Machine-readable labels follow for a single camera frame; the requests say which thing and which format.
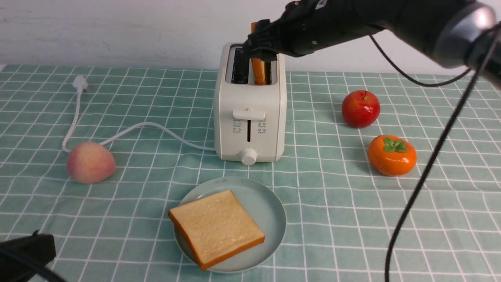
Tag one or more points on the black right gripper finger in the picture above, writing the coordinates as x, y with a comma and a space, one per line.
263, 42

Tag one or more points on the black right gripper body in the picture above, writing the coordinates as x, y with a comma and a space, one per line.
307, 26

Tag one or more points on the toast slice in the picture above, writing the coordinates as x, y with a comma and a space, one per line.
259, 71
216, 228

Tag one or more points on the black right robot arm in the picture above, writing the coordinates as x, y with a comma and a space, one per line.
452, 33

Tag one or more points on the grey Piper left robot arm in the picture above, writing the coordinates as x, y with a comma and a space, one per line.
23, 258

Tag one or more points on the white two-slot toaster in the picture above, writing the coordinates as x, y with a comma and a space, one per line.
249, 119

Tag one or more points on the red apple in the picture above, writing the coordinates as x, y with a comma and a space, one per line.
360, 108

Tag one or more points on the orange persimmon with green leaf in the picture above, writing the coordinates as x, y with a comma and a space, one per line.
391, 155

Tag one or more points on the light blue round plate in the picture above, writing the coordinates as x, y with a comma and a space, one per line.
260, 203

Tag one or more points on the green checked tablecloth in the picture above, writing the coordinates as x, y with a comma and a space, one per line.
340, 210

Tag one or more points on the pink peach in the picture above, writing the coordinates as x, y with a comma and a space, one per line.
90, 163

